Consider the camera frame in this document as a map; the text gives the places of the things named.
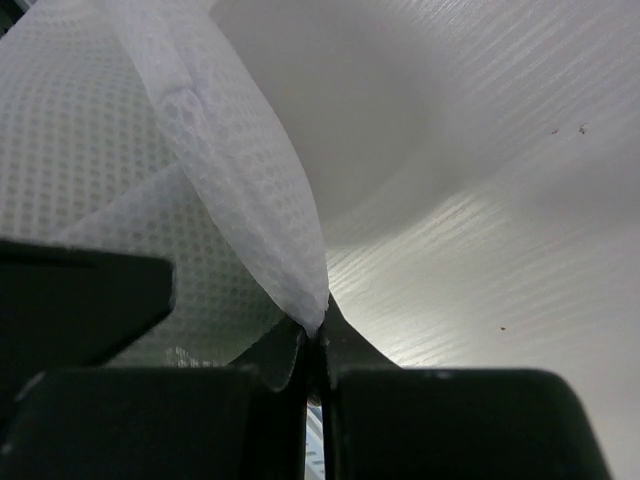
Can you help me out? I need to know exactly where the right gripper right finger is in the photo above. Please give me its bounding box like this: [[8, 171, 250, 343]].
[[314, 303, 611, 479]]

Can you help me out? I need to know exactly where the white mesh laundry bag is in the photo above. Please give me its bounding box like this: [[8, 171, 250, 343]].
[[1, 1, 329, 366]]

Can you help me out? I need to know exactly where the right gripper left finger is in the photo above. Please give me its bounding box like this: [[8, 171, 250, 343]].
[[1, 241, 306, 479]]

